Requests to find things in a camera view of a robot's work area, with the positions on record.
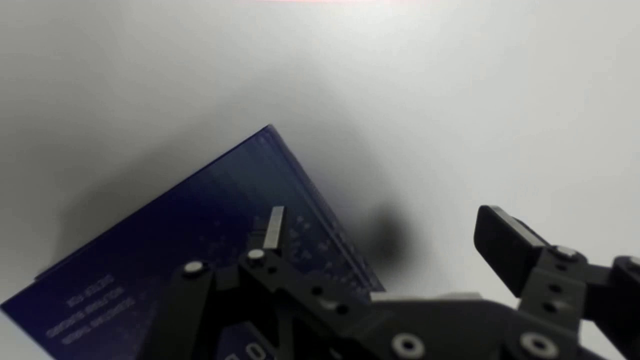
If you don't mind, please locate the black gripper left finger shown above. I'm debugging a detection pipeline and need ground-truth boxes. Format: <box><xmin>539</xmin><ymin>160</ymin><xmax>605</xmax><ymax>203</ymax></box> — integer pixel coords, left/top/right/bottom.
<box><xmin>136</xmin><ymin>203</ymin><xmax>377</xmax><ymax>360</ymax></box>

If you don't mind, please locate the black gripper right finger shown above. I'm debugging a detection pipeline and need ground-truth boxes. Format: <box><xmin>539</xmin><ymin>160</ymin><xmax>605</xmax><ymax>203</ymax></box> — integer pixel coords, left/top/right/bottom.
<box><xmin>475</xmin><ymin>203</ymin><xmax>640</xmax><ymax>360</ymax></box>

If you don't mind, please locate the blue hardcover book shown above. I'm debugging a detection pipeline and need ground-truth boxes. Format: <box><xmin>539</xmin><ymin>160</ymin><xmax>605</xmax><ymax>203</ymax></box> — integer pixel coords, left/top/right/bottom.
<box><xmin>0</xmin><ymin>124</ymin><xmax>388</xmax><ymax>360</ymax></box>

